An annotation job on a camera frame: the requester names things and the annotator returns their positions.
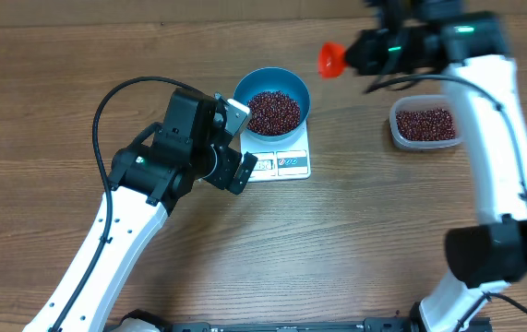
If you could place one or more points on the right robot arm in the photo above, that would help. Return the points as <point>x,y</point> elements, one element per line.
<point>468,54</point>

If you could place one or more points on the blue metal bowl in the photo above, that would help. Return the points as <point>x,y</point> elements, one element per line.
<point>275,79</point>

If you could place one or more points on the clear plastic food container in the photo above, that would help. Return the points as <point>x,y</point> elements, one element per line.
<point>420,103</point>

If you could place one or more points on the white digital kitchen scale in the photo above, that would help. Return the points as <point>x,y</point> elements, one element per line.
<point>285,159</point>

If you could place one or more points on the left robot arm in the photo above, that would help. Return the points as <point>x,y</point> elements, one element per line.
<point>146,180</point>

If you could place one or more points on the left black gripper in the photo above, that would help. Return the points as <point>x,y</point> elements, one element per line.
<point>231,160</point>

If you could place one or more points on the red beans in bowl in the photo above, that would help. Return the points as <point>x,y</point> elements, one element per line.
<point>274,113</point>

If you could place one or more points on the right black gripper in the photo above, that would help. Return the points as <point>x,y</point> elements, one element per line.
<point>355,56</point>

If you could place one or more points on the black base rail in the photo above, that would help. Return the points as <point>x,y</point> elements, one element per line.
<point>393,324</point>

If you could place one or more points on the red scoop with blue handle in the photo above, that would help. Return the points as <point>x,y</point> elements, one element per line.
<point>331,60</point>

